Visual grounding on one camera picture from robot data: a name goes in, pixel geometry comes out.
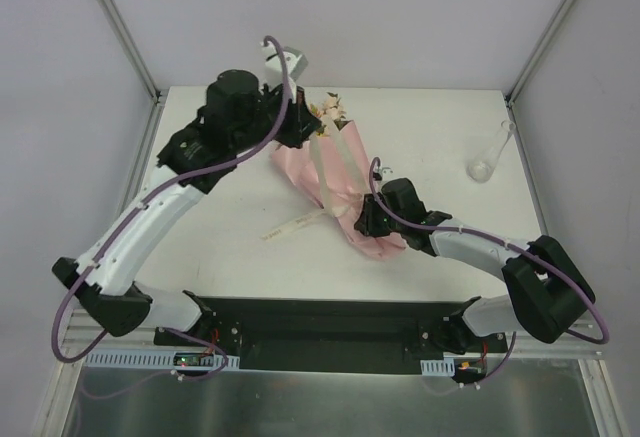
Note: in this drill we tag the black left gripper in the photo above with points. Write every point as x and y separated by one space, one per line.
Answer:
293 120

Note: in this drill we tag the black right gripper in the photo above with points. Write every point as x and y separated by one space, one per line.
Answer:
370 217

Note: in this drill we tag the yellow and pink flower bunch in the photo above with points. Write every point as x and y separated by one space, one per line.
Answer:
331 108

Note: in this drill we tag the pink and purple wrapping paper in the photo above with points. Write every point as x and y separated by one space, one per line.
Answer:
382 248

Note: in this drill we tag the cream printed ribbon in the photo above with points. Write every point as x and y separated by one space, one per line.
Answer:
329 170

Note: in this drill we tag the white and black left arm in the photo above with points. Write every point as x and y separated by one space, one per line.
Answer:
103 278

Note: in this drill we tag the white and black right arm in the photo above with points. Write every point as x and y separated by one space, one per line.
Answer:
546 293

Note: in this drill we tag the clear glass vase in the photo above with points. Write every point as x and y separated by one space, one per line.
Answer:
482 167

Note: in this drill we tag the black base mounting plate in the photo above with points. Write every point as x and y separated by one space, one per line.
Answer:
326 336

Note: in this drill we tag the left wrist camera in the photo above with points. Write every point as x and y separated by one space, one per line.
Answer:
296 63

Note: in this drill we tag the white slotted cable duct right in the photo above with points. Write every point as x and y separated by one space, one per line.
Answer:
450 367

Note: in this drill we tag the white slotted cable duct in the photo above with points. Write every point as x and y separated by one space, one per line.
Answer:
160 360
450 367

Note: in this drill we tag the aluminium frame post left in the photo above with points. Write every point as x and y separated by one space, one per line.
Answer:
129 47

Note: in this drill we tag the white slotted cable duct left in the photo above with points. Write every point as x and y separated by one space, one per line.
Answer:
160 360

